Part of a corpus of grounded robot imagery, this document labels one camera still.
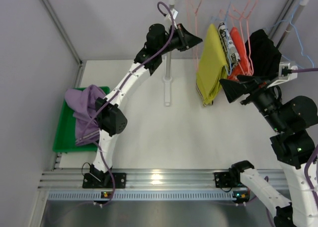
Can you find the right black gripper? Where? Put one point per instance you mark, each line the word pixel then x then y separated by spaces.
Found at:
pixel 251 92

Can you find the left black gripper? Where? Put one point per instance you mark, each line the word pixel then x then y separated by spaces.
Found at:
pixel 184 38

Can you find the pink wire hanger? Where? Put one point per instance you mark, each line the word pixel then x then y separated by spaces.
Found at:
pixel 192 21

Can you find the purple trousers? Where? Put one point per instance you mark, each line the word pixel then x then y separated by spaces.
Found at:
pixel 82 102

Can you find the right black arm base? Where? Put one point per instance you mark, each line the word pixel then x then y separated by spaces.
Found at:
pixel 224 181

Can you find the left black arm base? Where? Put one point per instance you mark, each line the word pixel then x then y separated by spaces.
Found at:
pixel 119 179

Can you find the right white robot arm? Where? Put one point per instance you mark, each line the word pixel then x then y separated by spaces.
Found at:
pixel 292 145

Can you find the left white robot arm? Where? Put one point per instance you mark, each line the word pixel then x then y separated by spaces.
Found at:
pixel 109 116

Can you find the yellow-green trousers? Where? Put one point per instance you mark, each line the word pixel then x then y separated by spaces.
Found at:
pixel 211 68

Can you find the pink hanger pair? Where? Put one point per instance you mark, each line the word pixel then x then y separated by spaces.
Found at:
pixel 240 36

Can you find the black white patterned cloth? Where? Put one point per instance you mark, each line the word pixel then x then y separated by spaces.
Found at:
pixel 231 53

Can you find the black garment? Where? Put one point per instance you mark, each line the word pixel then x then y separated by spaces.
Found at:
pixel 264 55

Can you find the green plastic bin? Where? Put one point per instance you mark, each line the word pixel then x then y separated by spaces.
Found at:
pixel 65 134

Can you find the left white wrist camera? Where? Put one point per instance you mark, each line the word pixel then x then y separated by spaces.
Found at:
pixel 168 17

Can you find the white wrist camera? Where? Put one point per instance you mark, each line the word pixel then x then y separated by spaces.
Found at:
pixel 168 17
pixel 285 73

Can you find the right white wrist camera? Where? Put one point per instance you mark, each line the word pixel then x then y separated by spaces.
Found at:
pixel 285 73

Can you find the rack vertical post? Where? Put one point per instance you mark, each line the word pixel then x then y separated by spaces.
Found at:
pixel 167 79

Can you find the aluminium frame strut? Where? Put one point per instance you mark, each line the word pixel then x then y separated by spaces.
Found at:
pixel 61 30

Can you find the aluminium mounting rail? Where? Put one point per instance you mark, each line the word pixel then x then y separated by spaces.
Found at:
pixel 136 179

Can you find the grey slotted cable duct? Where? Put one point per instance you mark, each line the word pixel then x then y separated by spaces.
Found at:
pixel 129 195

